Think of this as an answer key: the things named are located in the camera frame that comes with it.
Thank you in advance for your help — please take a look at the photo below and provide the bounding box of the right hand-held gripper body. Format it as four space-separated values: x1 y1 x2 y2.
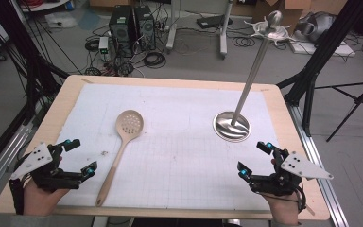
249 148 335 197

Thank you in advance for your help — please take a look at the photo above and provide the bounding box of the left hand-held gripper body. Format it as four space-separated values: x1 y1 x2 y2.
9 142 87 192

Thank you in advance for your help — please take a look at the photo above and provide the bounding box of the silver metal utensil stand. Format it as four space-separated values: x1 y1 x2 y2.
212 9 298 143

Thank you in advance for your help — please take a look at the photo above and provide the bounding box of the beige slotted spoon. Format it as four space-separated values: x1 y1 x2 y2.
95 109 145 208

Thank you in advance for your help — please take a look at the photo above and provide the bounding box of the person's left hand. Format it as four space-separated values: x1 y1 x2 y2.
22 155 71 218

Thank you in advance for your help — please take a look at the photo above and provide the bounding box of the person's right hand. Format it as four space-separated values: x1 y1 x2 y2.
263 158 303 227

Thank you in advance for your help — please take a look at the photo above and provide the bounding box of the white grid mat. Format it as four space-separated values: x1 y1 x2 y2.
56 83 282 212

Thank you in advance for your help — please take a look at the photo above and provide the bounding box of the black tripod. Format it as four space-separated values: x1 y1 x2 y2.
314 75 363 143

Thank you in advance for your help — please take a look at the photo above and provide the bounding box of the small white electronic box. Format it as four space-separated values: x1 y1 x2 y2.
97 36 110 55

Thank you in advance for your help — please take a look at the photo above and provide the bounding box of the flat white board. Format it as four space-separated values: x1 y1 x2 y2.
288 40 357 59

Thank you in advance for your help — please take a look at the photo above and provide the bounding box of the white stand leg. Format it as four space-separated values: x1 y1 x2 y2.
165 0 182 53
218 0 234 60

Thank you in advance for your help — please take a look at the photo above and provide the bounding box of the black computer tower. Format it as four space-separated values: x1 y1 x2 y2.
108 5 137 59
133 5 157 52

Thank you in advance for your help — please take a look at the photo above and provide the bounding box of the grey bag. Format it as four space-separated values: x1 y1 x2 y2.
296 11 337 44

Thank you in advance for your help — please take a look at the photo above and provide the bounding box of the flat black device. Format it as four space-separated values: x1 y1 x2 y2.
196 14 233 30

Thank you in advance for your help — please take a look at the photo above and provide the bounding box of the cardboard box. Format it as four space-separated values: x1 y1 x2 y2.
252 0 314 26

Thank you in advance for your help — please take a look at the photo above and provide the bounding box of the thin black cable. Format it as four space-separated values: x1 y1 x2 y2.
266 185 307 213

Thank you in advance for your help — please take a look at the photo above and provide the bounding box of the black strap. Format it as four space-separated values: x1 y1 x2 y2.
8 177 26 216

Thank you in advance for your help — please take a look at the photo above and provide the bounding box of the aluminium rail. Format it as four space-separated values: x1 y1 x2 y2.
287 103 350 227
0 123 34 206

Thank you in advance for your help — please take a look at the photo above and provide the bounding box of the coil of black cable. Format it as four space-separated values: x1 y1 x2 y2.
232 35 255 48
143 51 167 69
84 37 100 53

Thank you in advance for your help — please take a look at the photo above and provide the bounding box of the black frame pole with cables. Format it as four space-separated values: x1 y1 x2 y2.
0 0 71 127

